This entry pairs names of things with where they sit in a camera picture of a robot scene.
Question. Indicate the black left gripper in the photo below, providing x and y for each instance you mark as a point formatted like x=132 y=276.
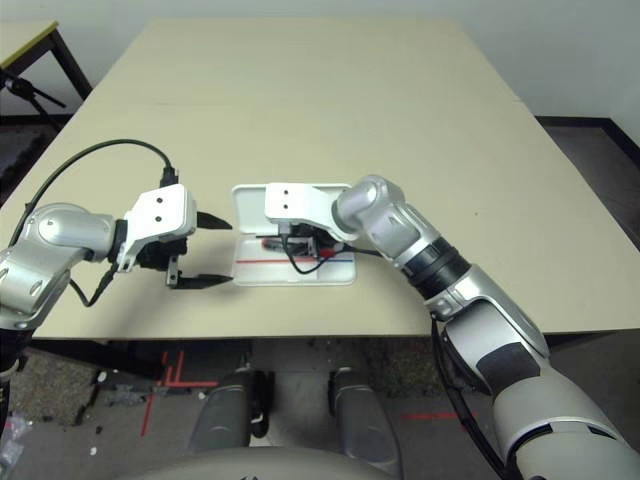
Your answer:
x=160 y=255

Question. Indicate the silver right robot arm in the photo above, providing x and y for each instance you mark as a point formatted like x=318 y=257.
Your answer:
x=450 y=280

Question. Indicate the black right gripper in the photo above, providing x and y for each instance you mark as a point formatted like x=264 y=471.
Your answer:
x=302 y=240

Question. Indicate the dark foam floor mat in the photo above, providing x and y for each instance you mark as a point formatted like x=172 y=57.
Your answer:
x=15 y=155

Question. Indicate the black marker with red cap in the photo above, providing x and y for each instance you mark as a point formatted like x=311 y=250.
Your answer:
x=330 y=253

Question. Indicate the beige side table black frame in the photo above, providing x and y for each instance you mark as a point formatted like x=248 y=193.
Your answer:
x=25 y=40

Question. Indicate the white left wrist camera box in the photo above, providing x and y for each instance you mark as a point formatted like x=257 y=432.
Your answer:
x=160 y=210

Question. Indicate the black tripod stand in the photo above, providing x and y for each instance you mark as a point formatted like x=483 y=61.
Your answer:
x=22 y=87

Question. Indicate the grey robot right leg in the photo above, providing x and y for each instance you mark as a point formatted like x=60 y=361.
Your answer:
x=365 y=415

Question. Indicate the white plastic pencil case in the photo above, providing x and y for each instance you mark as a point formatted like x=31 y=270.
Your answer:
x=255 y=274

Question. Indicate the beige robot torso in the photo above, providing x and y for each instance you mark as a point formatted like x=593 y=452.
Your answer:
x=260 y=467

